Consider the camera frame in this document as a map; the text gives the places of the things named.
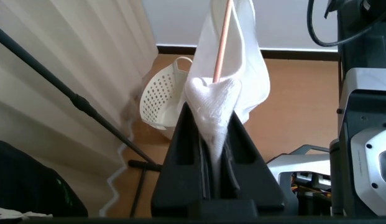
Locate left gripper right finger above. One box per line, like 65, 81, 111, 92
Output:
219, 111, 286, 218

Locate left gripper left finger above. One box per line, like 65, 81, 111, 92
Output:
150, 101, 213, 218

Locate white printed t-shirt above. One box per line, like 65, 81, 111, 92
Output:
176, 0, 272, 194

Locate black shorts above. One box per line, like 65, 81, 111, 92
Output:
0, 138, 89, 218

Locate pink clothes hanger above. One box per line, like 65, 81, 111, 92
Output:
212, 0, 234, 84

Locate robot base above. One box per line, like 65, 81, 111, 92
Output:
266, 67, 386, 218

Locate white laundry basket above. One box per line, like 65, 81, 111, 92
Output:
139, 55, 194, 140

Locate black clothes rack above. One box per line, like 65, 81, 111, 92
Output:
0, 23, 164, 218

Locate beige curtain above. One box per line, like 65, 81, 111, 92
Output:
0, 0, 159, 218

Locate black cable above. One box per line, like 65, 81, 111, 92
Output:
306, 0, 386, 48

